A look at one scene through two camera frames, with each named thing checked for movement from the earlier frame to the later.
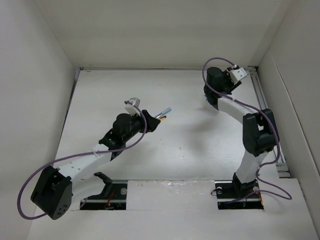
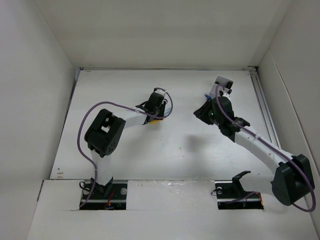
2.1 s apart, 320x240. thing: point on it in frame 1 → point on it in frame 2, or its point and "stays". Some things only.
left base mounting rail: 118,201 stays
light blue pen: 169,109 stays
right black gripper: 232,86 → 201,112
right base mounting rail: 231,196 stays
